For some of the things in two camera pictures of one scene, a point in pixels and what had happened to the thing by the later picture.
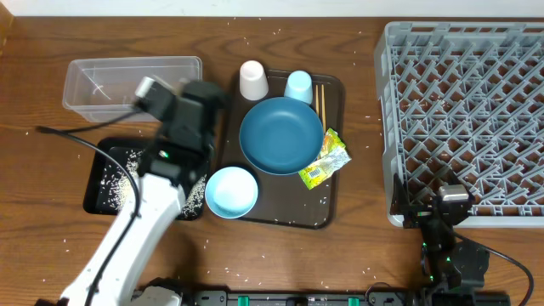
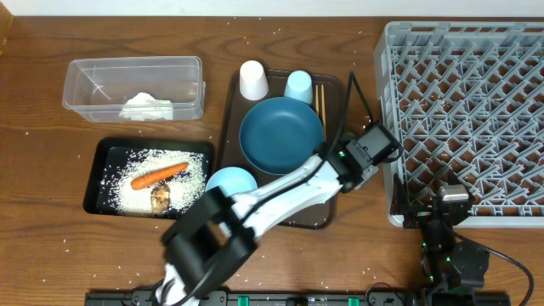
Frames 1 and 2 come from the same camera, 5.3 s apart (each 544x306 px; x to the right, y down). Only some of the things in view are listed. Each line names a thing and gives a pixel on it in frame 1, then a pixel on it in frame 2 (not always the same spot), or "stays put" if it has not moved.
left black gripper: [218, 103] → [344, 143]
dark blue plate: [281, 136] stays put
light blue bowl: [231, 191] stays put
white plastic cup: [252, 81] stays put
